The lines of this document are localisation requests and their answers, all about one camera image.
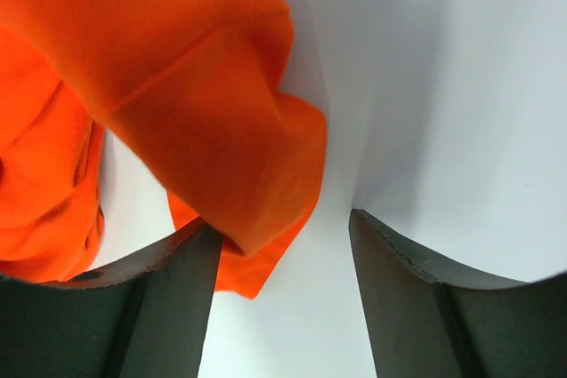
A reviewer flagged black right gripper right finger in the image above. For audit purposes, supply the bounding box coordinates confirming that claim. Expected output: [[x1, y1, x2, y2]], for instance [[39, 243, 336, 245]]
[[349, 209, 566, 377]]

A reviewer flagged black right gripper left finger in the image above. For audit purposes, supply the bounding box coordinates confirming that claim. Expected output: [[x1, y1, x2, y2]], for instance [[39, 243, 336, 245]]
[[1, 220, 222, 377]]

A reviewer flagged orange t shirt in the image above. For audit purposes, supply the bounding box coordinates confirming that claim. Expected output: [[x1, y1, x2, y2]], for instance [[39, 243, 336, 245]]
[[1, 0, 327, 299]]

